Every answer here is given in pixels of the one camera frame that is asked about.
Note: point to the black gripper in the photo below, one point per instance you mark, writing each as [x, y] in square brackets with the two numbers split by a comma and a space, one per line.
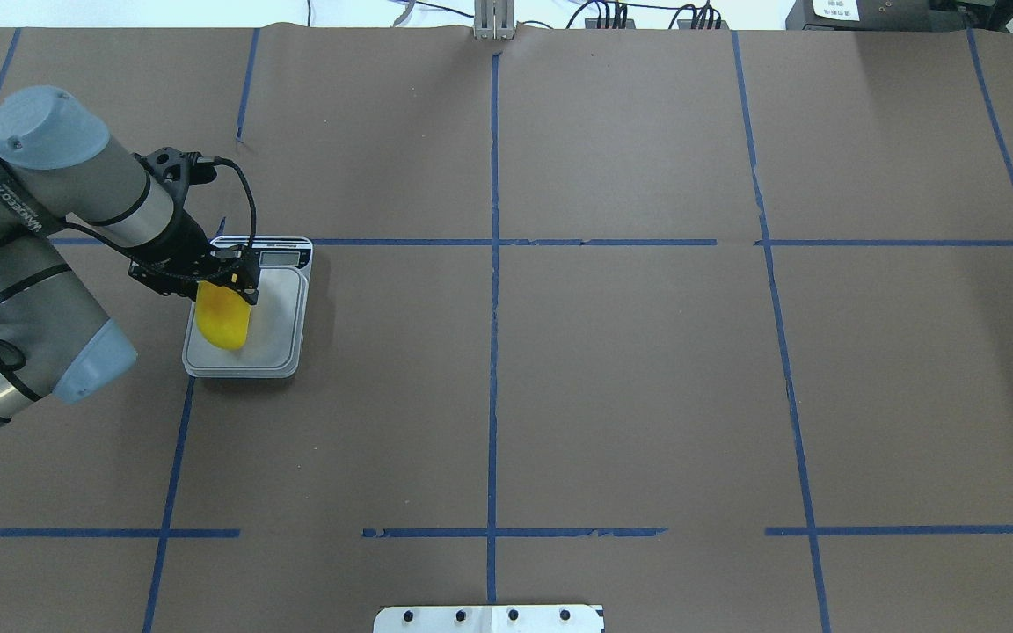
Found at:
[178, 242]

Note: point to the yellow mango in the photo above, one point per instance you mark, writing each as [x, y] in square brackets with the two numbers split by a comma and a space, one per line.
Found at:
[221, 316]

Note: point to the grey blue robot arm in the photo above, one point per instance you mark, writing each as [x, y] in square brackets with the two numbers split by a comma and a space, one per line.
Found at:
[61, 168]

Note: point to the grey digital kitchen scale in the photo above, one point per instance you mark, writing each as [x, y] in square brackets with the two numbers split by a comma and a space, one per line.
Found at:
[274, 343]

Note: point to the white mounting plate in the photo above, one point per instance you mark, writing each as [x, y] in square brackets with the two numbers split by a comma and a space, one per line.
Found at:
[492, 618]

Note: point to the aluminium frame post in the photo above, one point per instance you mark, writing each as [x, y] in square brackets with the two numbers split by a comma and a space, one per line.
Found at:
[494, 19]

